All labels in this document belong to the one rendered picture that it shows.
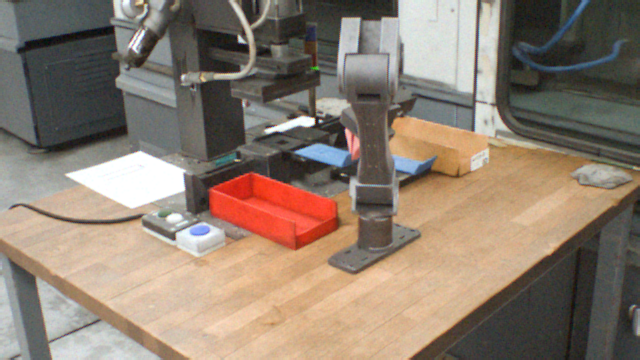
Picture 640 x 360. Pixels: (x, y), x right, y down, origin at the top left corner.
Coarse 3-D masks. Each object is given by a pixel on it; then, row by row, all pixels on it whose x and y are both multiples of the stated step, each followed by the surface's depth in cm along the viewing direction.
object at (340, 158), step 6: (318, 144) 170; (300, 150) 167; (306, 150) 167; (312, 150) 167; (318, 150) 167; (324, 150) 167; (330, 150) 166; (336, 150) 166; (318, 156) 163; (324, 156) 163; (330, 156) 163; (336, 156) 163; (342, 156) 163; (348, 156) 156; (336, 162) 159; (342, 162) 157; (348, 162) 159
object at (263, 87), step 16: (208, 48) 178; (224, 48) 181; (240, 48) 181; (256, 48) 178; (272, 48) 166; (240, 64) 172; (256, 64) 168; (272, 64) 165; (288, 64) 162; (304, 64) 166; (240, 80) 165; (256, 80) 165; (272, 80) 164; (288, 80) 165; (304, 80) 168; (320, 80) 172; (240, 96) 165; (256, 96) 161; (272, 96) 162
